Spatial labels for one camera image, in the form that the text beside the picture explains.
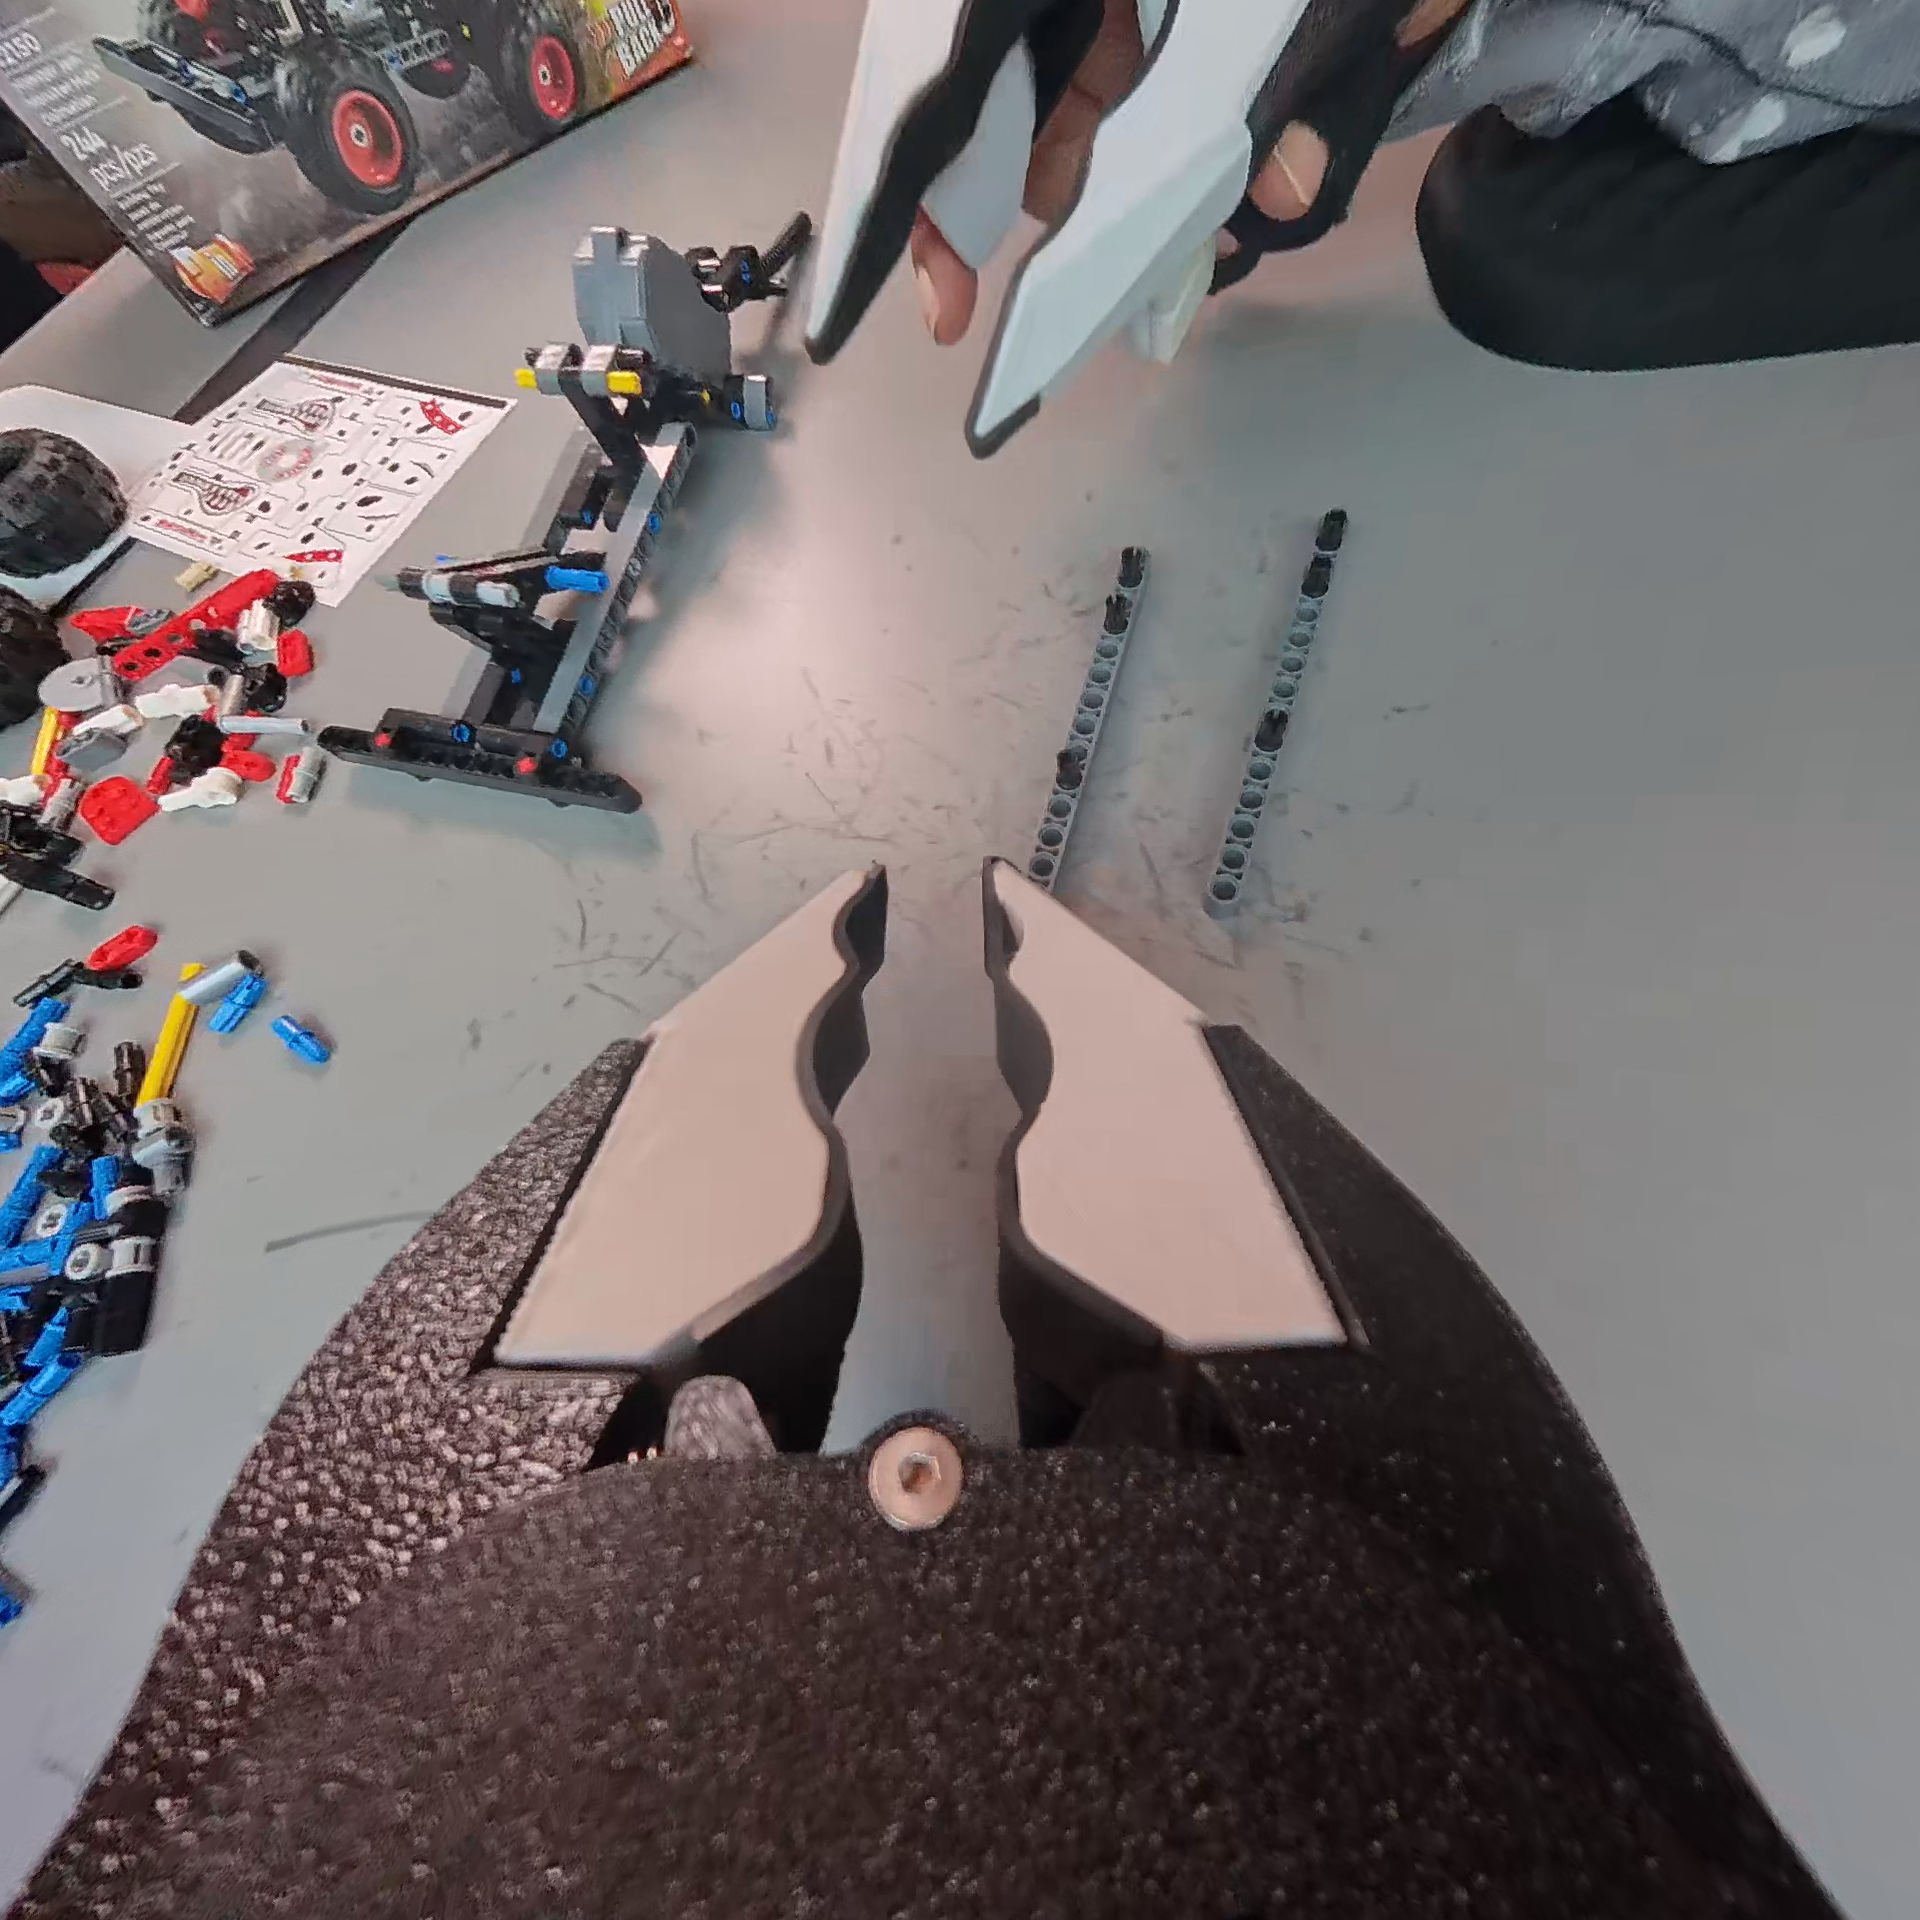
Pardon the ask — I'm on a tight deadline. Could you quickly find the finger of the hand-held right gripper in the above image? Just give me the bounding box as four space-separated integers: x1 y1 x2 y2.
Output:
963 0 1325 463
803 0 996 366

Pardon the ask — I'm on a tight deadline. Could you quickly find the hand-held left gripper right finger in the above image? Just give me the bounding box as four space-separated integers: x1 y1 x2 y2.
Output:
977 858 1350 1450

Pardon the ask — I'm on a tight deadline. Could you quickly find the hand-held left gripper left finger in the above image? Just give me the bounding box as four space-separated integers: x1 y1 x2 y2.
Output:
492 865 893 1450

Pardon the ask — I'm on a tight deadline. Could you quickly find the toy truck chassis assembly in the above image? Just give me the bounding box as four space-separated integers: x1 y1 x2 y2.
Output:
318 211 815 816

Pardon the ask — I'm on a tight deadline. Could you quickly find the long grey perforated beam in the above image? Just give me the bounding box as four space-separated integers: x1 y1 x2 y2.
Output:
1025 542 1153 890

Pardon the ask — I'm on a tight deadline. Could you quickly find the long grey beam with pins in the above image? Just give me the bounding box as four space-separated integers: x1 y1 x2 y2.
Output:
1204 506 1350 921

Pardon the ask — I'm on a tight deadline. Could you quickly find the person's right forearm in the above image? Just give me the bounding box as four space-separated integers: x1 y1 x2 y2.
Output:
1402 0 1920 171

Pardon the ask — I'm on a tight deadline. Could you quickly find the person's right hand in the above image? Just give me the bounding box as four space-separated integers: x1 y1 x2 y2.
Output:
900 0 1480 348

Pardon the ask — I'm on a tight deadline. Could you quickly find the toy truck set box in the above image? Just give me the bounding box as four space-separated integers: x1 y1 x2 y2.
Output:
0 0 696 331

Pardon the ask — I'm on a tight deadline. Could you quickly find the yellow axle rod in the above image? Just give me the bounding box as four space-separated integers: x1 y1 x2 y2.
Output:
133 960 206 1112

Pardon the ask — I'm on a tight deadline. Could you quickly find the pile of blue black pins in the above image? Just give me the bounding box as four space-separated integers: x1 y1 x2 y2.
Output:
0 922 198 1630

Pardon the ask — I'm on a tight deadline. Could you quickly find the white sticker sheet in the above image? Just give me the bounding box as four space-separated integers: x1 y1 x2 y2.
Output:
125 354 520 610

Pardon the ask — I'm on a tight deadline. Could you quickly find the pile of toy brick pieces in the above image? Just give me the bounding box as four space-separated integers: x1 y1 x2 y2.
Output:
0 566 330 918

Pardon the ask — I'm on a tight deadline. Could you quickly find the black rubber toy tyre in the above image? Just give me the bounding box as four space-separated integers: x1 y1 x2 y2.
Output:
0 584 66 732
0 427 131 581

